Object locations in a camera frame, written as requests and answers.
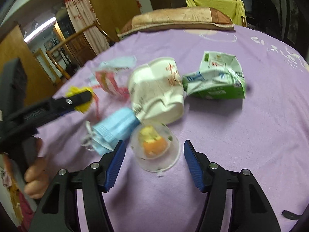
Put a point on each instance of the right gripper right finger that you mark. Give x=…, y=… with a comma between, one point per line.
x=251, y=210

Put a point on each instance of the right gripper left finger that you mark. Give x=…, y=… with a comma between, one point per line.
x=57, y=210

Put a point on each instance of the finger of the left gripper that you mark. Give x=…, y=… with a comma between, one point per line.
x=65, y=105

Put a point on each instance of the white crushed paper cup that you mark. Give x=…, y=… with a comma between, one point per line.
x=156, y=91

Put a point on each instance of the person left hand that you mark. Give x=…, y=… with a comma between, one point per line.
x=37, y=179

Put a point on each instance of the yellow crumpled ball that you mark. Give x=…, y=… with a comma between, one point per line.
x=73, y=90

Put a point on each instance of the blue surgical mask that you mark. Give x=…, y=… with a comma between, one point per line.
x=103, y=137

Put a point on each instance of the pink snack wrapper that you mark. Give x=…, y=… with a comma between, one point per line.
x=114, y=81

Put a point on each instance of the wooden armchair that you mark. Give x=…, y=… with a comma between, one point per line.
x=78, y=48

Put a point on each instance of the light blue flat mask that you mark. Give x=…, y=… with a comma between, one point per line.
x=124, y=62

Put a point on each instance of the clear cup with orange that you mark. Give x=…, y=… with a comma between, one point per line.
x=155, y=147

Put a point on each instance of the pink patterned curtain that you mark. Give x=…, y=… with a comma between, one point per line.
x=81, y=14

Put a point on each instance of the purple bed sheet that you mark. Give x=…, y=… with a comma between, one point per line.
x=267, y=132

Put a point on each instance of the green white milk carton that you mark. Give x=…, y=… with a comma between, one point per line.
x=220, y=77

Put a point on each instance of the brown satin pillow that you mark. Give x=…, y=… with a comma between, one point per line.
x=179, y=18

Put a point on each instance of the yellow cloth on chair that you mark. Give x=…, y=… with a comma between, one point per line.
x=234, y=9

